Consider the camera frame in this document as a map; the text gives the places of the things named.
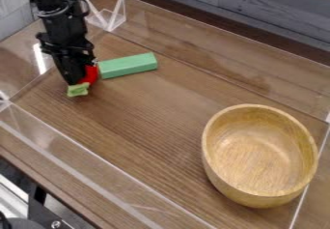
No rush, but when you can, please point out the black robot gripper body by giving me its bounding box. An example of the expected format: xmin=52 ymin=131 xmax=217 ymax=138
xmin=36 ymin=12 xmax=94 ymax=61

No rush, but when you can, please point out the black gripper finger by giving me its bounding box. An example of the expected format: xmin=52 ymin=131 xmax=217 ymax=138
xmin=78 ymin=55 xmax=97 ymax=78
xmin=54 ymin=56 xmax=82 ymax=85

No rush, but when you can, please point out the green rectangular block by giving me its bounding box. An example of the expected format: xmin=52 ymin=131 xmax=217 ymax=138
xmin=97 ymin=52 xmax=157 ymax=79

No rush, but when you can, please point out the red plush strawberry toy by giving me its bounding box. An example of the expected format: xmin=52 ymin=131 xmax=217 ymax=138
xmin=66 ymin=66 xmax=97 ymax=98

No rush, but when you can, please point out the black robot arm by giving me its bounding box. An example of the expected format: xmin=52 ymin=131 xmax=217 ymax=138
xmin=29 ymin=0 xmax=94 ymax=85

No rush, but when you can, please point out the wooden bowl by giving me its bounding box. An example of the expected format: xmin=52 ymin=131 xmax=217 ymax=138
xmin=201 ymin=103 xmax=318 ymax=208

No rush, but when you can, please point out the clear acrylic corner bracket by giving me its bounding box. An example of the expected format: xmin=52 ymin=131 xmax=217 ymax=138
xmin=85 ymin=0 xmax=126 ymax=32

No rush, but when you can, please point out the clear acrylic barrier wall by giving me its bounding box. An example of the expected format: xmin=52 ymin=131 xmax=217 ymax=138
xmin=0 ymin=0 xmax=330 ymax=229

